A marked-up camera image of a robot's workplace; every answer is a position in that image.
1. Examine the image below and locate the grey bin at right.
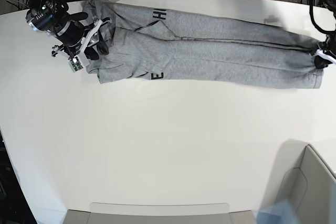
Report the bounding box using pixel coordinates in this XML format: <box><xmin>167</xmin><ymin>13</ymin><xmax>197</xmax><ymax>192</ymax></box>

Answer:
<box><xmin>272</xmin><ymin>145</ymin><xmax>335</xmax><ymax>223</ymax></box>

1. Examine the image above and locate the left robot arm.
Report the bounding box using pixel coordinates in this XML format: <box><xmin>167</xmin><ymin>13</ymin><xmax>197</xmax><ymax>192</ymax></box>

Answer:
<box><xmin>309</xmin><ymin>0</ymin><xmax>335</xmax><ymax>69</ymax></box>

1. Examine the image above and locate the grey T-shirt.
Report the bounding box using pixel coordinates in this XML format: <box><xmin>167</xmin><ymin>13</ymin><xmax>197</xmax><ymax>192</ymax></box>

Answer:
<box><xmin>83</xmin><ymin>0</ymin><xmax>323</xmax><ymax>89</ymax></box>

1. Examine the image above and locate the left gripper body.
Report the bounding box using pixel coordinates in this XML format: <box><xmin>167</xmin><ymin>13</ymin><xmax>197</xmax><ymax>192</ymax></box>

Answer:
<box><xmin>313</xmin><ymin>42</ymin><xmax>335</xmax><ymax>64</ymax></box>

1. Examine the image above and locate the grey tray at bottom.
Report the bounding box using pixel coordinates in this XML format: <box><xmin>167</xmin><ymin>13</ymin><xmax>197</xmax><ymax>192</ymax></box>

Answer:
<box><xmin>63</xmin><ymin>202</ymin><xmax>257</xmax><ymax>223</ymax></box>

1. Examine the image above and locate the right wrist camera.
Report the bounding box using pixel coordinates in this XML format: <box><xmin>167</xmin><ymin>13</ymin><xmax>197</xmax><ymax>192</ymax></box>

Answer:
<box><xmin>68</xmin><ymin>54</ymin><xmax>89</xmax><ymax>72</ymax></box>

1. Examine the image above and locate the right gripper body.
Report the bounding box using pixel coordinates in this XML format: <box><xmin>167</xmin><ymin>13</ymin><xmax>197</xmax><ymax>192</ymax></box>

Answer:
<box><xmin>50</xmin><ymin>20</ymin><xmax>104</xmax><ymax>59</ymax></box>

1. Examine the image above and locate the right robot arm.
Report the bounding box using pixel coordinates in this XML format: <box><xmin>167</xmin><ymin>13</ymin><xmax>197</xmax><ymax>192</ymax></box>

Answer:
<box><xmin>26</xmin><ymin>0</ymin><xmax>109</xmax><ymax>60</ymax></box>

